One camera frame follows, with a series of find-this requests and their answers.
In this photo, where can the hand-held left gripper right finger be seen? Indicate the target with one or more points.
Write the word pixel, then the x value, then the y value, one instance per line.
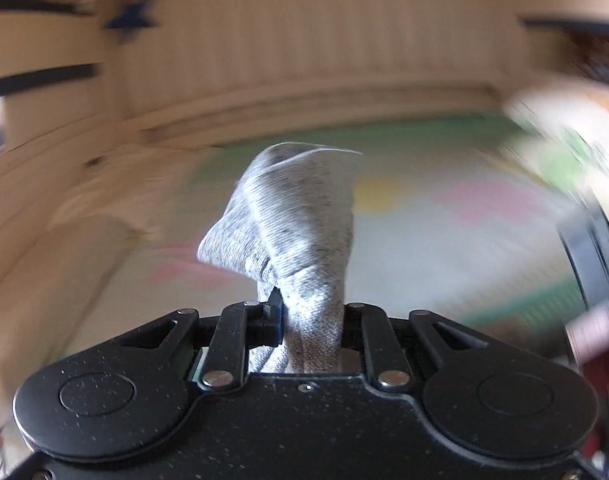
pixel 370 345

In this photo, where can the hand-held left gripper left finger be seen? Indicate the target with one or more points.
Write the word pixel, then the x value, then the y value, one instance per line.
pixel 274 321

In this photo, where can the grey knitted sock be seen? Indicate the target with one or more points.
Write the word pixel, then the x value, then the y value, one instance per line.
pixel 294 240

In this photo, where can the folded floral white duvet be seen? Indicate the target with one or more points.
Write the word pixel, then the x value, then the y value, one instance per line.
pixel 569 135

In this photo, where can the pastel printed blanket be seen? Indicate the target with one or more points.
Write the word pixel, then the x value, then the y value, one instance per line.
pixel 434 220

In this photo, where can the dark red clothing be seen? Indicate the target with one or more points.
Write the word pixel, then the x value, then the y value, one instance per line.
pixel 606 410

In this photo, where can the blue star decoration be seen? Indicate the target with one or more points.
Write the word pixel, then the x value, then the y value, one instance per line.
pixel 130 16

